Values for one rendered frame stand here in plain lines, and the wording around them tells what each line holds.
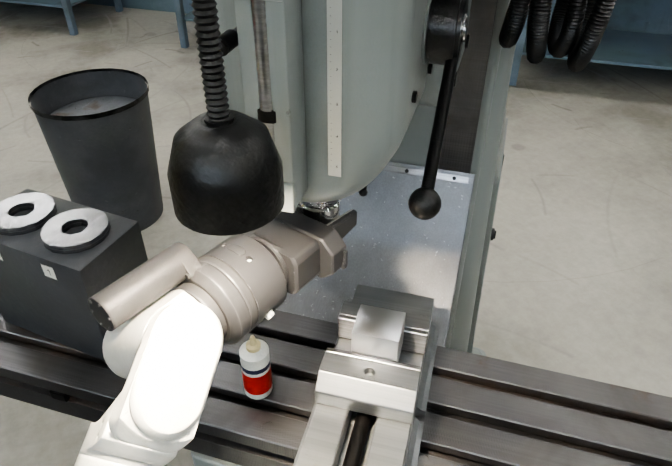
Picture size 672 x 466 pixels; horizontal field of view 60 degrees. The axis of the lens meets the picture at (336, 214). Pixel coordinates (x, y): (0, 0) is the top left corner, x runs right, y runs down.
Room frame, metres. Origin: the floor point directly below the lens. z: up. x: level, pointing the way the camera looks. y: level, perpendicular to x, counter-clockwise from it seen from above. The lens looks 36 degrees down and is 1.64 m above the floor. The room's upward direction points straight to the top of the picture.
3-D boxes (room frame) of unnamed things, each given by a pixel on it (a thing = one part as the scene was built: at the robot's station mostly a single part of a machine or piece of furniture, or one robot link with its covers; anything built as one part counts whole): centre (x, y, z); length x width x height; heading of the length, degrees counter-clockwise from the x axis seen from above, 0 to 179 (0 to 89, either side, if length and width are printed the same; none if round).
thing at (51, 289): (0.66, 0.41, 1.05); 0.22 x 0.12 x 0.20; 66
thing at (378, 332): (0.52, -0.06, 1.06); 0.06 x 0.05 x 0.06; 75
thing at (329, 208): (0.54, 0.02, 1.26); 0.05 x 0.05 x 0.01
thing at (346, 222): (0.52, -0.01, 1.24); 0.06 x 0.02 x 0.03; 143
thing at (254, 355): (0.52, 0.11, 1.00); 0.04 x 0.04 x 0.11
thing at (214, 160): (0.31, 0.07, 1.45); 0.07 x 0.07 x 0.06
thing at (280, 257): (0.46, 0.07, 1.23); 0.13 x 0.12 x 0.10; 53
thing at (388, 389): (0.46, -0.04, 1.04); 0.12 x 0.06 x 0.04; 75
